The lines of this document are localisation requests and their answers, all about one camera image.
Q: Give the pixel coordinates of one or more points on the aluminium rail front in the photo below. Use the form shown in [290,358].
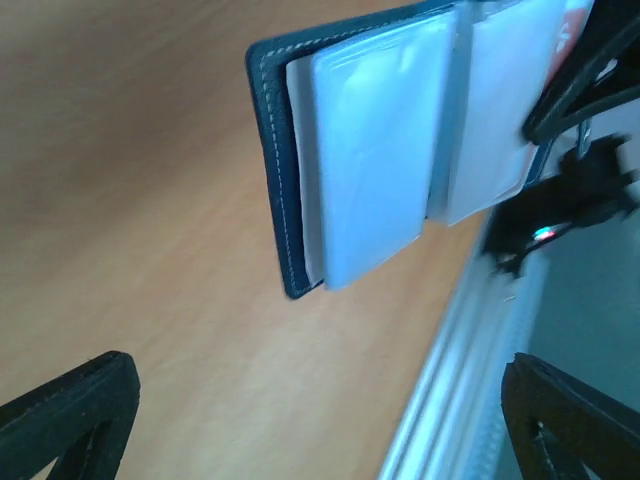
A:
[453,426]

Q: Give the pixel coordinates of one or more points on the red black stripe card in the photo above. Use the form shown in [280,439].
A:
[573,22]

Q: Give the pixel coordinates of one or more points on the right controller board green LED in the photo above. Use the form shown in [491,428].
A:
[545,235]

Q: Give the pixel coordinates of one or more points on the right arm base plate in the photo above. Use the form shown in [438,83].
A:
[587,191]

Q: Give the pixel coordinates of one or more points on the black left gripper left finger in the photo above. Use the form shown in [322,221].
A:
[78,423]

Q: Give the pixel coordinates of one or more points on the blue leather card holder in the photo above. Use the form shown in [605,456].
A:
[373,125]

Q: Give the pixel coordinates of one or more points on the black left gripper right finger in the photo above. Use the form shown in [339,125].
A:
[562,428]

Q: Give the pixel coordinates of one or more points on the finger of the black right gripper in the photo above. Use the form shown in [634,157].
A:
[600,73]

